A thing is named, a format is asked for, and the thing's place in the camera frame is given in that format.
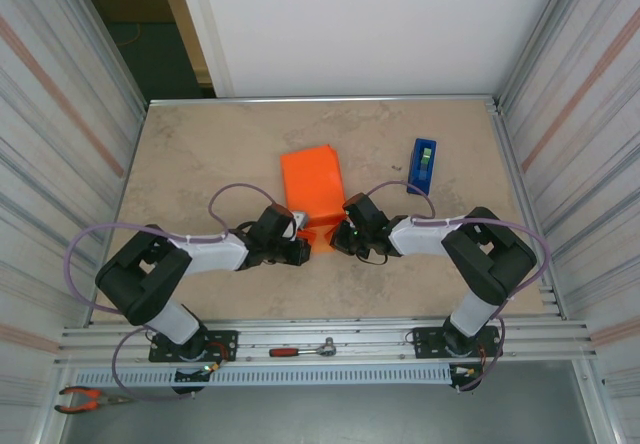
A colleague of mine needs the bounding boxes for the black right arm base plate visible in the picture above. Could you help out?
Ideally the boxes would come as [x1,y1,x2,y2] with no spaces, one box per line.
[412,324,504,360]

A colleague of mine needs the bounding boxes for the striped translucent enclosure panel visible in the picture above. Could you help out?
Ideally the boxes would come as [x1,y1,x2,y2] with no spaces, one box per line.
[492,0,640,444]
[0,0,150,444]

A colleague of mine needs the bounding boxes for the red-handled ratchet wrench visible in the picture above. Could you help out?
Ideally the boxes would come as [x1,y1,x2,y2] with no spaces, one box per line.
[268,336,341,359]

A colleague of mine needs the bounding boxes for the aluminium table edge rail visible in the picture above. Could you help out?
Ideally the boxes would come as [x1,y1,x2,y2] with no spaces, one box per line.
[147,94,501,111]

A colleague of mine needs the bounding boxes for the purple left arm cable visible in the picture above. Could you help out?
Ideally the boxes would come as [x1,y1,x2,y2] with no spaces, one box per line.
[67,183,301,401]

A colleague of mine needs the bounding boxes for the orange-handled pliers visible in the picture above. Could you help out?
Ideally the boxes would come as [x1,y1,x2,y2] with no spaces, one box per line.
[53,386,127,414]

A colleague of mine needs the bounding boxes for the aluminium mounting rail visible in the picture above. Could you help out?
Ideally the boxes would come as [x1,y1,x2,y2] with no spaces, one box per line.
[54,317,599,365]

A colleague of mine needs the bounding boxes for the orange floor cord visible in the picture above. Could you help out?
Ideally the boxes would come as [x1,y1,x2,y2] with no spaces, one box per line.
[115,21,141,48]

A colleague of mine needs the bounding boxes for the white slotted cable duct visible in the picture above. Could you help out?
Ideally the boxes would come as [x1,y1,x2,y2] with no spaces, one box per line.
[73,363,454,388]

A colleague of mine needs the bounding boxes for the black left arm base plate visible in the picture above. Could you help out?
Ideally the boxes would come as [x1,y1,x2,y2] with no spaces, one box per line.
[148,329,239,364]

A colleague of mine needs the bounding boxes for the blue tape dispenser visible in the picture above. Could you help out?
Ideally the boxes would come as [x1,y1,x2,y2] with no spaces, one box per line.
[406,137,438,196]

